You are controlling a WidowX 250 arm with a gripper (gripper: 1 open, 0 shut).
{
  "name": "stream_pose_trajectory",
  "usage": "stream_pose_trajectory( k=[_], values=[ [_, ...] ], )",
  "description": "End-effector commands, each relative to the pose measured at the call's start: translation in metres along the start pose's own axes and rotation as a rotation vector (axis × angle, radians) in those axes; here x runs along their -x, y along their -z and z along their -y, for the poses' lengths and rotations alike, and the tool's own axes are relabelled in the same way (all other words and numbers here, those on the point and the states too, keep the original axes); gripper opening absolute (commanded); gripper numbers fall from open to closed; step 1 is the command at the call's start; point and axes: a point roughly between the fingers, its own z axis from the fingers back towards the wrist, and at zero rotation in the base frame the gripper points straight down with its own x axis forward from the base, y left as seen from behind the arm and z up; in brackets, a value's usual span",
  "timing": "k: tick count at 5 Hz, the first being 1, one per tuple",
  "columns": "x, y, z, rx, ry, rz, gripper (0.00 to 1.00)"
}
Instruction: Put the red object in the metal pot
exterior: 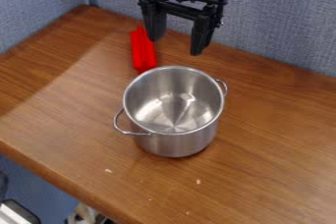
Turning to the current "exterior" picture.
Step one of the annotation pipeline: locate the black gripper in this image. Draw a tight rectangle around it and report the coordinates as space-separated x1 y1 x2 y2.
139 0 226 56

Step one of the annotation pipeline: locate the metal pot with handles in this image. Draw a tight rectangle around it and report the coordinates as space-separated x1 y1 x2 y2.
117 66 227 158

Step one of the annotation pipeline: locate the grey box under table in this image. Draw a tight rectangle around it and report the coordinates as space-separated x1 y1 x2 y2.
0 199 42 224

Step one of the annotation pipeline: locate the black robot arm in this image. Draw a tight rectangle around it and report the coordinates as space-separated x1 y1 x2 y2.
137 0 226 56

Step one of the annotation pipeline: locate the red ribbed object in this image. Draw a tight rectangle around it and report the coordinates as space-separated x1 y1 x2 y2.
129 26 157 74

